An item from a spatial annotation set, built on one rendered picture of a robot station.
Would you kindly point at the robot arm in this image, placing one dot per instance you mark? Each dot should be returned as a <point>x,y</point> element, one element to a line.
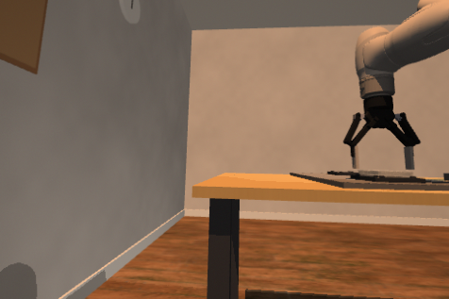
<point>380,53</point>

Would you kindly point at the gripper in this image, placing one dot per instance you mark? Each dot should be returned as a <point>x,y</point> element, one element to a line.
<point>378,113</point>

